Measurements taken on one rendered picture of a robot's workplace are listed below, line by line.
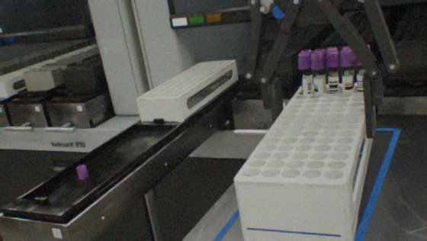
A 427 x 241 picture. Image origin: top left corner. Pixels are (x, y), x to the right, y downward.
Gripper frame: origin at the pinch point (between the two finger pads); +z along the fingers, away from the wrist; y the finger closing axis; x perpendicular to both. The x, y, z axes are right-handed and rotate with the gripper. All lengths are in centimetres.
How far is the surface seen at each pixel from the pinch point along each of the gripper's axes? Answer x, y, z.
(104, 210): -5.0, -31.4, 11.7
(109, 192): -3.0, -31.3, 9.9
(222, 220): -10.6, -10.2, 8.4
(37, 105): 42, -86, 10
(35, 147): 42, -92, 22
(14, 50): 79, -127, -1
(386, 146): 10.5, 6.3, 8.3
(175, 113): 22.8, -32.6, 6.7
